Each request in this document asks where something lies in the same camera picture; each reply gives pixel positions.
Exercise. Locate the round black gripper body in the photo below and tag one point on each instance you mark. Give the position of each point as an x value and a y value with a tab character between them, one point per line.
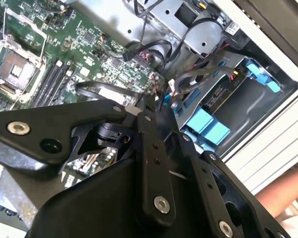
94	203

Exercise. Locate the hard disk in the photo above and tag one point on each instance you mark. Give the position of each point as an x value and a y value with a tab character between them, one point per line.
208	124

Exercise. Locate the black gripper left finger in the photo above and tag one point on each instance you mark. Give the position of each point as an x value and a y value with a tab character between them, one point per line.
39	121

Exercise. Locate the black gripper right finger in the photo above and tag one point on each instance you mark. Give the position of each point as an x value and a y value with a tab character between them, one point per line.
201	173

